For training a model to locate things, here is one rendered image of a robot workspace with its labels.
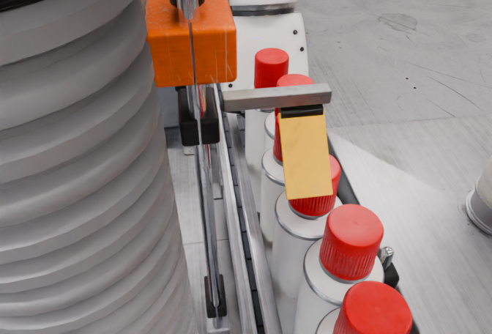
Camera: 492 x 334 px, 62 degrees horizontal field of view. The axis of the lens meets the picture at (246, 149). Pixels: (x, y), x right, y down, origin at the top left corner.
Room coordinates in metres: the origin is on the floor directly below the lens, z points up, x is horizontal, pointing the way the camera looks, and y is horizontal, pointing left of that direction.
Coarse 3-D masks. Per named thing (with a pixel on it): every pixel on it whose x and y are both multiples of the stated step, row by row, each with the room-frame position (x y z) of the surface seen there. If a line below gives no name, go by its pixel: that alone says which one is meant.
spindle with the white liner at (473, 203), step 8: (488, 160) 0.35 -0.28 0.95; (488, 168) 0.34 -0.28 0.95; (480, 176) 0.36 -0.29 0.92; (488, 176) 0.33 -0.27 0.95; (480, 184) 0.34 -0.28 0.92; (488, 184) 0.33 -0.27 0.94; (472, 192) 0.36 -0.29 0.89; (480, 192) 0.33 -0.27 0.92; (488, 192) 0.32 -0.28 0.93; (472, 200) 0.34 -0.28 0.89; (480, 200) 0.32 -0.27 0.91; (488, 200) 0.32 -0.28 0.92; (472, 208) 0.33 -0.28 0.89; (480, 208) 0.32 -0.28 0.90; (488, 208) 0.31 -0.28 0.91; (472, 216) 0.32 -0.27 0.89; (480, 216) 0.32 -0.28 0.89; (488, 216) 0.31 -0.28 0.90; (480, 224) 0.31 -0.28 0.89; (488, 224) 0.31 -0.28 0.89; (488, 232) 0.30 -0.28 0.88
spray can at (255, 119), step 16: (272, 48) 0.37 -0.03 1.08; (256, 64) 0.35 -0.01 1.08; (272, 64) 0.34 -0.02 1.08; (256, 80) 0.34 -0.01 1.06; (272, 80) 0.34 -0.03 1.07; (256, 112) 0.33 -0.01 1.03; (256, 128) 0.33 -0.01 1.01; (256, 144) 0.33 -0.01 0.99; (256, 160) 0.33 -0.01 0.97; (256, 176) 0.33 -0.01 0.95; (256, 192) 0.33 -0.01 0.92; (256, 208) 0.33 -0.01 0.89
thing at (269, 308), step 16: (240, 144) 0.37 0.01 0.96; (240, 160) 0.34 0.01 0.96; (240, 176) 0.31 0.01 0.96; (240, 192) 0.30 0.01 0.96; (256, 224) 0.25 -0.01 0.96; (256, 240) 0.23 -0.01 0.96; (256, 256) 0.21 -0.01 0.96; (256, 272) 0.20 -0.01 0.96; (272, 288) 0.18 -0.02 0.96; (272, 304) 0.17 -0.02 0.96; (272, 320) 0.15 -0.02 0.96
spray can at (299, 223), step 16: (336, 160) 0.21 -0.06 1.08; (336, 176) 0.19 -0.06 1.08; (336, 192) 0.19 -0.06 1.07; (288, 208) 0.20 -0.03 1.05; (304, 208) 0.19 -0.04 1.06; (320, 208) 0.18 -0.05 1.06; (288, 224) 0.18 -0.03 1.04; (304, 224) 0.18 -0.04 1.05; (320, 224) 0.18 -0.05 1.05; (288, 240) 0.18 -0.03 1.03; (304, 240) 0.18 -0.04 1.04; (272, 256) 0.20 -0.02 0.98; (288, 256) 0.18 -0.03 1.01; (304, 256) 0.18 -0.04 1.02; (272, 272) 0.19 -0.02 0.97; (288, 272) 0.18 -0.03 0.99; (288, 288) 0.18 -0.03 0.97; (288, 304) 0.18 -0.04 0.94; (288, 320) 0.18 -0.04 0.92
